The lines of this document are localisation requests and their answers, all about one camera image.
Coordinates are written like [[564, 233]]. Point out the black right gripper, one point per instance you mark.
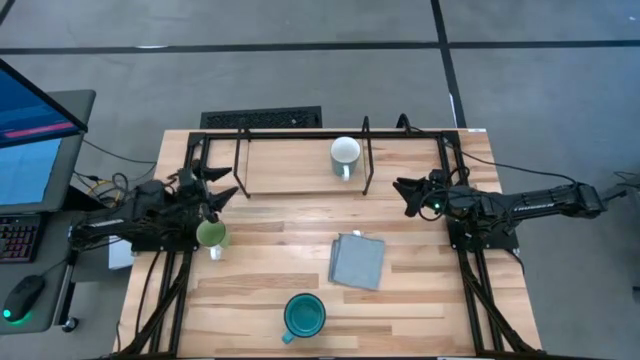
[[440, 195]]

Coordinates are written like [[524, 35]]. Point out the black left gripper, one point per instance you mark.
[[192, 187]]

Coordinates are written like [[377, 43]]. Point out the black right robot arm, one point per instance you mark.
[[550, 201]]

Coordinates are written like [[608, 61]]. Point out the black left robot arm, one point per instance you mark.
[[115, 223]]

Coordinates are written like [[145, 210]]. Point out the wooden shelf with black legs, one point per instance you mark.
[[290, 167]]

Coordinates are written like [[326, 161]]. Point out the black floor vent grate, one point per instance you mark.
[[260, 118]]

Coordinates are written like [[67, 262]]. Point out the folded grey cloth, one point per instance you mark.
[[357, 262]]

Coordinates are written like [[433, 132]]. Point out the small white table sticker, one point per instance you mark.
[[477, 130]]

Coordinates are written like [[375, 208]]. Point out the white box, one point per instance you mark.
[[120, 255]]

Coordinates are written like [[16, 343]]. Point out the light blue screen monitor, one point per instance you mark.
[[30, 170]]

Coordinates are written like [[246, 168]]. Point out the grey side desk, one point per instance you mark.
[[50, 280]]

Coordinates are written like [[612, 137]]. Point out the black caster wheel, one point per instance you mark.
[[70, 324]]

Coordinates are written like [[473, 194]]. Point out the dark blue screen monitor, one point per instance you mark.
[[30, 107]]

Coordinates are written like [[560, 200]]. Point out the black keyboard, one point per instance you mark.
[[17, 237]]

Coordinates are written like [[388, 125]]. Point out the black floor stand legs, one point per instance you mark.
[[631, 182]]

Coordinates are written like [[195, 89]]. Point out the black computer mouse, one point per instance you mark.
[[24, 296]]

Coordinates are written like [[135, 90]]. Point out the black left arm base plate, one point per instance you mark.
[[150, 246]]

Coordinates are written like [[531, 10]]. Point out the black aluminium table frame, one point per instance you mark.
[[300, 135]]

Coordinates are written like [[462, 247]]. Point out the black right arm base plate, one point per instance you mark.
[[505, 243]]

